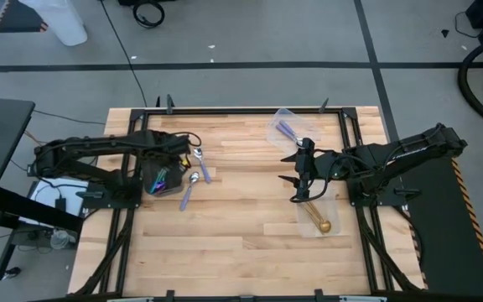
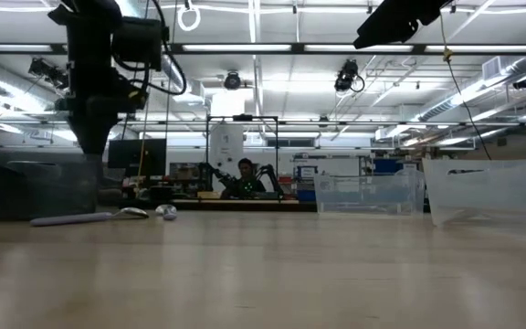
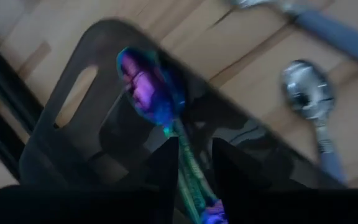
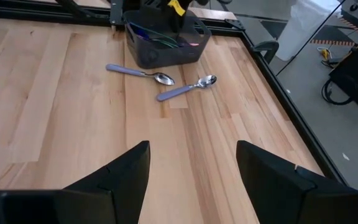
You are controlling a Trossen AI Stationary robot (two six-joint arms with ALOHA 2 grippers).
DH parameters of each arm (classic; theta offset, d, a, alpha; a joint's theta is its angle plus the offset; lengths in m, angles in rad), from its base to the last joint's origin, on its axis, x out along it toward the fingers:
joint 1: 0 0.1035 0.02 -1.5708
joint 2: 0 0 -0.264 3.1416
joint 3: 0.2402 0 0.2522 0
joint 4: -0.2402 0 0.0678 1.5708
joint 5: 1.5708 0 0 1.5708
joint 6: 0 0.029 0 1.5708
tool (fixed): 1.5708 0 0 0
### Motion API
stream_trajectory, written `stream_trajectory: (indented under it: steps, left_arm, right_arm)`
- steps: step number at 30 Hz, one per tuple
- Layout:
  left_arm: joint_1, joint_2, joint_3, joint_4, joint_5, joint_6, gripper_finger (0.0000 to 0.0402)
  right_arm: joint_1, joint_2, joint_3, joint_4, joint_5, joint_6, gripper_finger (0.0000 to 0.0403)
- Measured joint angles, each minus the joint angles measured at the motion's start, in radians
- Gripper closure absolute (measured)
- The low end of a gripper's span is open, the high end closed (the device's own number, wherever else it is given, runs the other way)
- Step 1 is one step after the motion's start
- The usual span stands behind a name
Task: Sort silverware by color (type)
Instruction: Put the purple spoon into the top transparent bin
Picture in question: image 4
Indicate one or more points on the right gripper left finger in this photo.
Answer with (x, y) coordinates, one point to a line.
(117, 193)

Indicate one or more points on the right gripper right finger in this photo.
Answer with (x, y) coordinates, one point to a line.
(278, 193)

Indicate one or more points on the iridescent rainbow spoon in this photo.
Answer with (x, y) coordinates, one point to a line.
(163, 43)
(143, 34)
(194, 44)
(154, 32)

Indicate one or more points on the dark grey plastic bin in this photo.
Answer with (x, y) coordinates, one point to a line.
(166, 56)

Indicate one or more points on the white plastic bag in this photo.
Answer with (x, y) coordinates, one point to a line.
(303, 28)

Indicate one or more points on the small hazard-striped black mat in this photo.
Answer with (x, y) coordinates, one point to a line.
(328, 32)

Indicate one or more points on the black aluminium table frame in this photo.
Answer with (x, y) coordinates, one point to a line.
(297, 112)

